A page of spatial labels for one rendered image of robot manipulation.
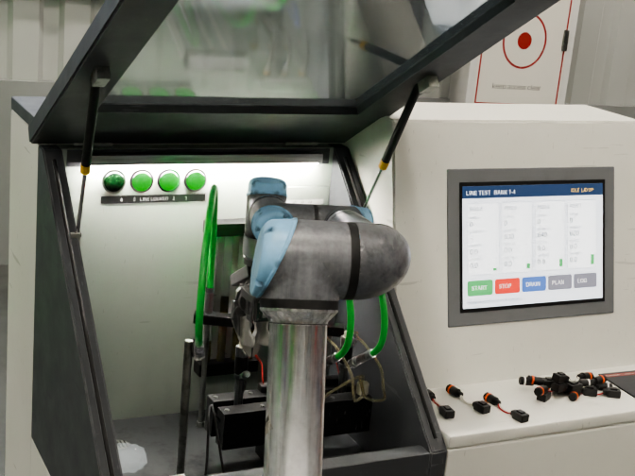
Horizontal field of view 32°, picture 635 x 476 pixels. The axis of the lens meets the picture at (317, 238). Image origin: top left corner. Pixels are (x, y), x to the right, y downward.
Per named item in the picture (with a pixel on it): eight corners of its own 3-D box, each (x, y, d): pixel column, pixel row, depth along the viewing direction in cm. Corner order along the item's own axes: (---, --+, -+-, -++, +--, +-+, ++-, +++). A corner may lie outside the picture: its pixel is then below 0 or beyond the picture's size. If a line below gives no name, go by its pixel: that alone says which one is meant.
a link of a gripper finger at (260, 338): (260, 365, 217) (264, 321, 215) (248, 354, 223) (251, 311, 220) (274, 364, 219) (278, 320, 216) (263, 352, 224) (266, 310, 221)
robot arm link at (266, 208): (317, 212, 197) (309, 196, 208) (255, 209, 195) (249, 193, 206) (314, 254, 199) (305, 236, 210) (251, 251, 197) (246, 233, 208)
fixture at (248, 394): (219, 482, 226) (224, 413, 222) (202, 459, 235) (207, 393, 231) (366, 460, 241) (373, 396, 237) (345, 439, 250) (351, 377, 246)
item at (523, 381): (541, 409, 239) (545, 385, 237) (512, 389, 248) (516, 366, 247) (624, 399, 249) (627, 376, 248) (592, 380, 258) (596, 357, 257)
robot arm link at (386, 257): (437, 230, 161) (368, 194, 209) (363, 228, 159) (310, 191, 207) (430, 310, 162) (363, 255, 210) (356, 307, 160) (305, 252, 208)
